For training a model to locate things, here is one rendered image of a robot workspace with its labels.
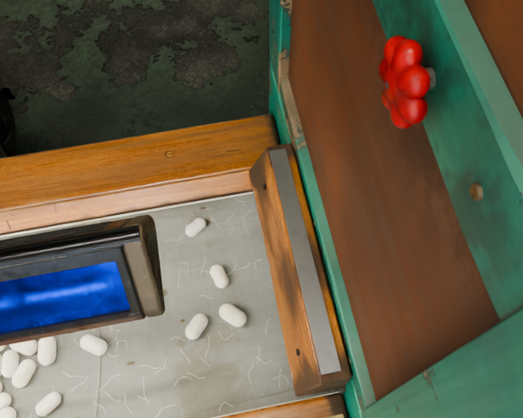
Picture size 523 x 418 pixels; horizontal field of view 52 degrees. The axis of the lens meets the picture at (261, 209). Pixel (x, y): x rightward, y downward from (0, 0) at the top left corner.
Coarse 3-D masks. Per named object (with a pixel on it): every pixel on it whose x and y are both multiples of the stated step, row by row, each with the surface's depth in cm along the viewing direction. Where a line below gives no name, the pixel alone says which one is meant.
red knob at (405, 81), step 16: (400, 48) 23; (416, 48) 23; (384, 64) 26; (400, 64) 24; (416, 64) 23; (384, 80) 25; (400, 80) 24; (416, 80) 23; (432, 80) 25; (384, 96) 26; (400, 96) 24; (416, 96) 23; (400, 112) 24; (416, 112) 24; (400, 128) 26
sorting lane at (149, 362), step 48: (0, 240) 76; (192, 240) 76; (240, 240) 76; (192, 288) 73; (240, 288) 73; (96, 336) 70; (144, 336) 70; (240, 336) 70; (48, 384) 67; (96, 384) 67; (144, 384) 67; (192, 384) 67; (240, 384) 67; (288, 384) 67
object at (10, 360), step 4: (8, 352) 67; (12, 352) 68; (16, 352) 68; (4, 356) 67; (8, 356) 67; (12, 356) 67; (16, 356) 68; (4, 360) 67; (8, 360) 67; (12, 360) 67; (16, 360) 67; (4, 364) 67; (8, 364) 67; (12, 364) 67; (16, 364) 67; (4, 368) 66; (8, 368) 66; (12, 368) 67; (16, 368) 67; (4, 372) 66; (8, 372) 66; (12, 372) 67; (4, 376) 67; (8, 376) 67; (12, 376) 67
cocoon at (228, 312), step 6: (222, 306) 70; (228, 306) 69; (234, 306) 70; (222, 312) 69; (228, 312) 69; (234, 312) 69; (240, 312) 69; (228, 318) 69; (234, 318) 69; (240, 318) 69; (234, 324) 69; (240, 324) 69
